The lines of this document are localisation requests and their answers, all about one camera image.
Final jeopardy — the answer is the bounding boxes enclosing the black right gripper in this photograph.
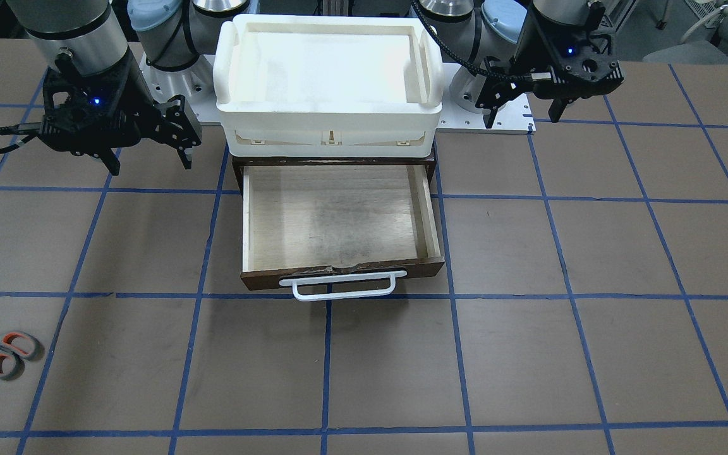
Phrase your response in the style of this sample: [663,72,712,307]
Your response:
[38,52,202,176]

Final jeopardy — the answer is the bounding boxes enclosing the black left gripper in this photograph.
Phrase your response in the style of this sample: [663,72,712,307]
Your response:
[475,5,625,129]

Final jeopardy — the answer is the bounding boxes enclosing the grey orange scissors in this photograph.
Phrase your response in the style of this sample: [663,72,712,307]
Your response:
[0,331,42,380]

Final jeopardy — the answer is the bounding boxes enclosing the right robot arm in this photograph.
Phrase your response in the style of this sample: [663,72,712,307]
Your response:
[1,1,253,176]

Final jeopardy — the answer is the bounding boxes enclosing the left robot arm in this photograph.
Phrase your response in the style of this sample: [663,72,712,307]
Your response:
[412,1,625,133]

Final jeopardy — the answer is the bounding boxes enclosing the white plastic tray bin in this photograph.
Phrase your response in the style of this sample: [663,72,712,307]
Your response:
[213,14,445,159]

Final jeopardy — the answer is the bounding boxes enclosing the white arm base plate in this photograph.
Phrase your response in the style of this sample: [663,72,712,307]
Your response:
[140,54,220,126]
[437,63,537,134]

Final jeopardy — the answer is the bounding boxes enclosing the wooden drawer with white handle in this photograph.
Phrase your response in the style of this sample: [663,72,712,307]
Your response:
[240,164,445,301]

